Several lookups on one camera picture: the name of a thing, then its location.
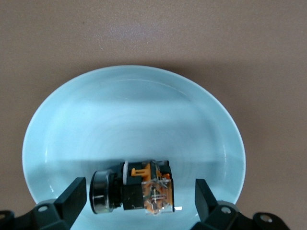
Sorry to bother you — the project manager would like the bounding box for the orange and black push-button switch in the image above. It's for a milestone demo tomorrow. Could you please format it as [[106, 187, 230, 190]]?
[[89, 160, 176, 217]]

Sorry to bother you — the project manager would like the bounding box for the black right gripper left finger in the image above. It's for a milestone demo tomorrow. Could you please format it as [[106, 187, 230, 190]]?
[[0, 176, 87, 230]]

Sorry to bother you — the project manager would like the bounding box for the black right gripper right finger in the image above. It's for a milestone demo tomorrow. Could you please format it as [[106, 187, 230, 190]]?
[[189, 178, 291, 230]]

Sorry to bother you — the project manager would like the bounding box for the light blue round plate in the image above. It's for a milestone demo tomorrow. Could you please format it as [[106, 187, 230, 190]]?
[[22, 65, 247, 230]]

